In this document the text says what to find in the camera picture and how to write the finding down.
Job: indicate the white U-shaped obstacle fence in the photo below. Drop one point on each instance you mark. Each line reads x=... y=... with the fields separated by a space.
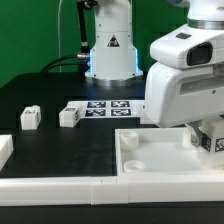
x=131 y=188

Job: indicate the AprilTag marker sheet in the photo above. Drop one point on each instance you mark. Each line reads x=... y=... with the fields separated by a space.
x=108 y=108

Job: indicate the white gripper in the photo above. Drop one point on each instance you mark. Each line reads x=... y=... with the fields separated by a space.
x=186 y=84

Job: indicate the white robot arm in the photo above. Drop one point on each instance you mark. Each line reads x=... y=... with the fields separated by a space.
x=114 y=59

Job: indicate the white square tabletop tray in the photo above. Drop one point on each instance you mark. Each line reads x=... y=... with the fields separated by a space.
x=155 y=150

